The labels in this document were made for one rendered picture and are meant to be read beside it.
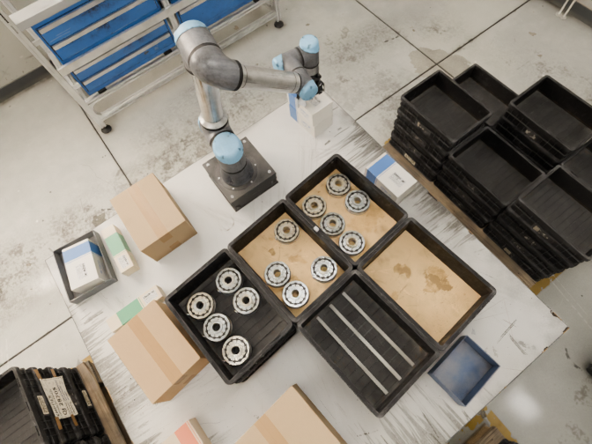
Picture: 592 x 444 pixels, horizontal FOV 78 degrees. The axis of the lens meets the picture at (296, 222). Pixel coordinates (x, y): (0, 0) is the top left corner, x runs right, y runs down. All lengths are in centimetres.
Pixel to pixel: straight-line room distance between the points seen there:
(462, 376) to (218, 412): 94
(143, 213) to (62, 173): 161
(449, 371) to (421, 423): 22
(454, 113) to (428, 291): 118
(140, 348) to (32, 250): 170
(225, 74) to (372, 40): 227
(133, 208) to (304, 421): 109
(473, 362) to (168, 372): 114
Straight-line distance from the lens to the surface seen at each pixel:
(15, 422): 226
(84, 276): 181
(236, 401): 160
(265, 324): 145
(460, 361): 163
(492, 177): 232
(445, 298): 151
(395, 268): 150
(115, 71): 302
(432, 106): 235
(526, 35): 369
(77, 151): 329
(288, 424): 137
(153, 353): 153
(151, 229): 166
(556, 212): 223
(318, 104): 178
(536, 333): 176
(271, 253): 150
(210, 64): 123
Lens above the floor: 225
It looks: 68 degrees down
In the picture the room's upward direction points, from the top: 12 degrees counter-clockwise
